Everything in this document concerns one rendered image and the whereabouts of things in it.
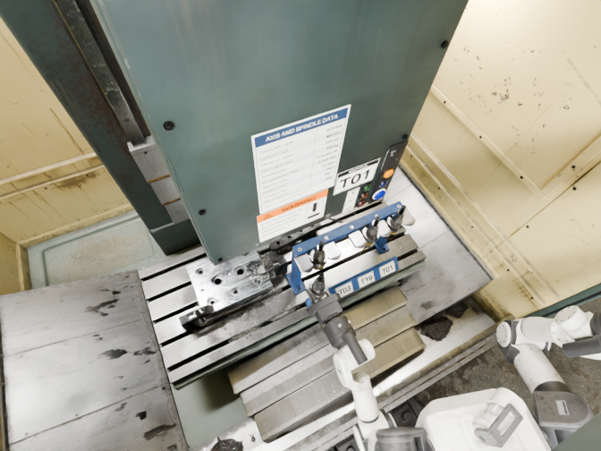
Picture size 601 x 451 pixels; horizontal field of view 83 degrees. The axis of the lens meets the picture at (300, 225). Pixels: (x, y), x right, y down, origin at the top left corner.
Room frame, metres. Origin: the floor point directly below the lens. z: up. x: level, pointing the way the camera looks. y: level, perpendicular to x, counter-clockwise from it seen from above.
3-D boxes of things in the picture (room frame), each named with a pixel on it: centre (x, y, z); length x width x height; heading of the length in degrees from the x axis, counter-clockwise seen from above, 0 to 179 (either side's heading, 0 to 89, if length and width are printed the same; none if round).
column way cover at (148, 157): (0.90, 0.41, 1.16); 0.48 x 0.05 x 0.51; 121
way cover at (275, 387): (0.27, -0.20, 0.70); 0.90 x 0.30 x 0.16; 121
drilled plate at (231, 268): (0.51, 0.28, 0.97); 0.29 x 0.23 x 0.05; 121
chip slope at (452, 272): (0.84, -0.38, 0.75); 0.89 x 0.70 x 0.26; 31
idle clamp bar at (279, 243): (0.74, 0.02, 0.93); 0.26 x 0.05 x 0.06; 126
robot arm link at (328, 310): (0.32, -0.13, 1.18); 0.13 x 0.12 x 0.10; 121
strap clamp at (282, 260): (0.56, 0.10, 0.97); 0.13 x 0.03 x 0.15; 121
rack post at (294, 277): (0.53, 0.00, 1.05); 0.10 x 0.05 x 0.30; 31
